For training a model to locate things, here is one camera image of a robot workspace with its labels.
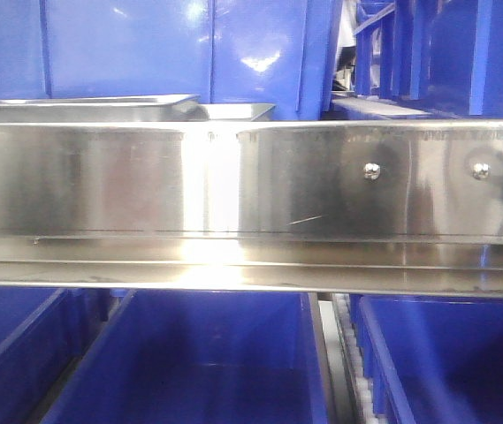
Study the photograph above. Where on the silver steel tray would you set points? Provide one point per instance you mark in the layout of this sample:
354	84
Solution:
250	111
140	108

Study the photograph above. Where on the round bolt head left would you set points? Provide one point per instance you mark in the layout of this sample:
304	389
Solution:
371	171

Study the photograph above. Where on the round bolt head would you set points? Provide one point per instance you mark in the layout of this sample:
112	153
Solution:
371	171
481	171

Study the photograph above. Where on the large blue bin upper left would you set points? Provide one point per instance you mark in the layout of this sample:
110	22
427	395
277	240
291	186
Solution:
279	52

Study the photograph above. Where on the blue bin lower middle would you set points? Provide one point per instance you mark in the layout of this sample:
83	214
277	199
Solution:
200	357

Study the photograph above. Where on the roller track divider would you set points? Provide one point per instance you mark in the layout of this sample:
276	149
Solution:
347	391

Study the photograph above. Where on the blue bin lower right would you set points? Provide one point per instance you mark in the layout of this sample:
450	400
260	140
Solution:
431	360

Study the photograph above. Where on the round bolt head right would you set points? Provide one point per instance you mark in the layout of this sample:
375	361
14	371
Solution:
481	171

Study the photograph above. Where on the blue bin lower left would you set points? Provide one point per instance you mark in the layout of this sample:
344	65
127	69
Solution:
42	330

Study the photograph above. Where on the blue crate upper right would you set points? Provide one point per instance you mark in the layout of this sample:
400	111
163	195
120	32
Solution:
437	56

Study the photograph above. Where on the stainless steel shelf rail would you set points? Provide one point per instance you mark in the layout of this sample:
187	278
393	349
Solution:
277	206

